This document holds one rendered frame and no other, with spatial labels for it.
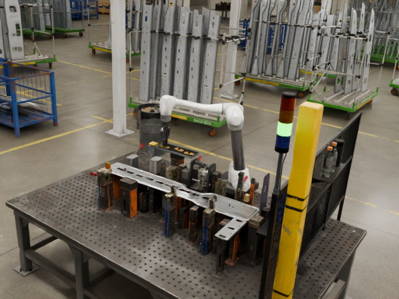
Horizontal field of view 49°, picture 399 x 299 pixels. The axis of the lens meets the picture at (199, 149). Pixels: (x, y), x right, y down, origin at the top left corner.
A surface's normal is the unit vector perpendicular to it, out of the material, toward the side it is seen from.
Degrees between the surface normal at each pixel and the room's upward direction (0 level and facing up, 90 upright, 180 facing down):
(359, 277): 0
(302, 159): 94
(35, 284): 0
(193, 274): 0
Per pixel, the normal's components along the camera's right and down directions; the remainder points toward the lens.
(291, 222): -0.52, 0.29
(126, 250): 0.05, -0.93
